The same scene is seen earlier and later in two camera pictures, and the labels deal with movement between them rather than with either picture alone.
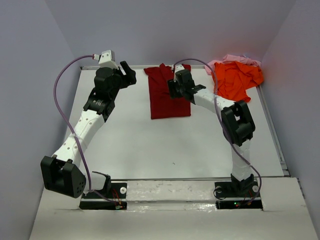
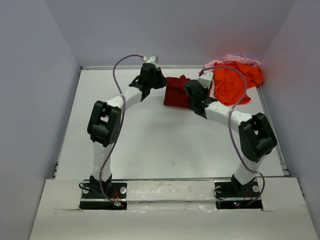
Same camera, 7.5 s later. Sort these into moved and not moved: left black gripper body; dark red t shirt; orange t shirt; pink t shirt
Moved: dark red t shirt; left black gripper body
Not moved: orange t shirt; pink t shirt
